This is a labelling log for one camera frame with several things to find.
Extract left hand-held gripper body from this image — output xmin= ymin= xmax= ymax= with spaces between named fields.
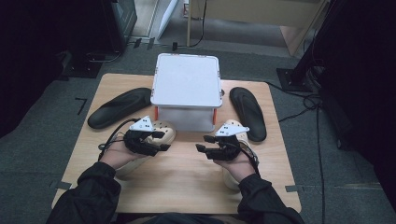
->
xmin=123 ymin=115 xmax=160 ymax=157

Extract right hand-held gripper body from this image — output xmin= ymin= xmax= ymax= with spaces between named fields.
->
xmin=205 ymin=124 xmax=250 ymax=161

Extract black flip-flop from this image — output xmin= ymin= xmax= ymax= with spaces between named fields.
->
xmin=87 ymin=87 xmax=152 ymax=130
xmin=229 ymin=86 xmax=268 ymax=143

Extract white shoe rack orange posts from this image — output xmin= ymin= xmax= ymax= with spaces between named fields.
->
xmin=149 ymin=52 xmax=224 ymax=133

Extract person's right hand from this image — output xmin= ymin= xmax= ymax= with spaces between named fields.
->
xmin=218 ymin=148 xmax=258 ymax=185

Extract person's left hand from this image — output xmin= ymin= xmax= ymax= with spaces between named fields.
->
xmin=98 ymin=141 xmax=148 ymax=171

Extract dark stand base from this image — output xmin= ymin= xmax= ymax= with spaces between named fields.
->
xmin=61 ymin=49 xmax=123 ymax=79

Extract white board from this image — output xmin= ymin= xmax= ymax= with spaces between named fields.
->
xmin=156 ymin=0 xmax=180 ymax=40

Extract black cabinet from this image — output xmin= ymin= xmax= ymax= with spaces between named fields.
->
xmin=101 ymin=0 xmax=138 ymax=53

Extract light wooden cabinet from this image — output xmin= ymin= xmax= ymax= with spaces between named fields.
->
xmin=186 ymin=0 xmax=331 ymax=58

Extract right hand-held gripper cable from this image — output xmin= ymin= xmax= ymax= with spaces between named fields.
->
xmin=239 ymin=141 xmax=262 ymax=175

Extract black floor cable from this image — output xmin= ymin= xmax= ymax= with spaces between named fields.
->
xmin=264 ymin=80 xmax=327 ymax=224

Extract black stand with base plate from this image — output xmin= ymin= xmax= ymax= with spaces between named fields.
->
xmin=276 ymin=0 xmax=344 ymax=93

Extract black hanging cable with plug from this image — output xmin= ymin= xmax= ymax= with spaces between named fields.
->
xmin=171 ymin=0 xmax=208 ymax=51

